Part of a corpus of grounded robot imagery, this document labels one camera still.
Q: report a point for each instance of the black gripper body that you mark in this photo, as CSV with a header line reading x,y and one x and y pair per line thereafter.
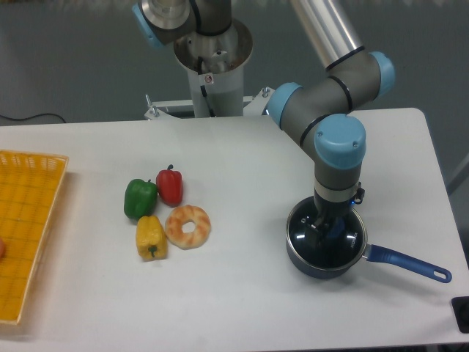
x,y
332,204

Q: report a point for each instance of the black device at table edge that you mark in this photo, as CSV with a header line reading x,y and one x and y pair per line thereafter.
x,y
460,307

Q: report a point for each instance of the yellow plastic basket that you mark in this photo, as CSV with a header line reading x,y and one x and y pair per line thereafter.
x,y
30,184

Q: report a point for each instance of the blue saucepan with handle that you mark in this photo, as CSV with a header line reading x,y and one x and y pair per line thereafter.
x,y
378,254

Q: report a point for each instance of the red toy bell pepper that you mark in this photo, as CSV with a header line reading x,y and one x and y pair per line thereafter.
x,y
170,186

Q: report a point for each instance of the black box on wrist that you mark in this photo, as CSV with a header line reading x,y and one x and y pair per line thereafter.
x,y
359,195

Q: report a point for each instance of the glass lid blue knob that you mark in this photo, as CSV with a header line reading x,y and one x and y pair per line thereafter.
x,y
346,242

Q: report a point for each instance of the yellow toy bell pepper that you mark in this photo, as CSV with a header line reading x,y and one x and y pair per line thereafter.
x,y
151,241

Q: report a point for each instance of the toy glazed donut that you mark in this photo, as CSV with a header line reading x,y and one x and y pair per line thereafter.
x,y
188,227

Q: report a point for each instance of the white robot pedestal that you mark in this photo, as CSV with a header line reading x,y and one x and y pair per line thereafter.
x,y
215,68

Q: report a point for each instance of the green toy bell pepper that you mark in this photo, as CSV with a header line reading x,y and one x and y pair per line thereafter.
x,y
140,198

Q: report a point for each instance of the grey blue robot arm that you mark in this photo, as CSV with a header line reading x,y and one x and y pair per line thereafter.
x,y
317,119

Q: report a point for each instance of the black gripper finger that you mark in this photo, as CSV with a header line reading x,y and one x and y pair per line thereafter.
x,y
316,235

